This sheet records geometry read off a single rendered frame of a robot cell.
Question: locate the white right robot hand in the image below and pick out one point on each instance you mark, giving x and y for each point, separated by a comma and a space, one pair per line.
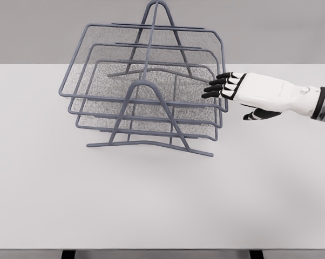
262, 93

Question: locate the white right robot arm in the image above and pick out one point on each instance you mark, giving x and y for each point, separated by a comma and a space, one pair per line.
321, 103

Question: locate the grey mesh folder tray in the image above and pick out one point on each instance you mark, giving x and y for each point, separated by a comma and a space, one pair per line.
103, 122
105, 86
103, 108

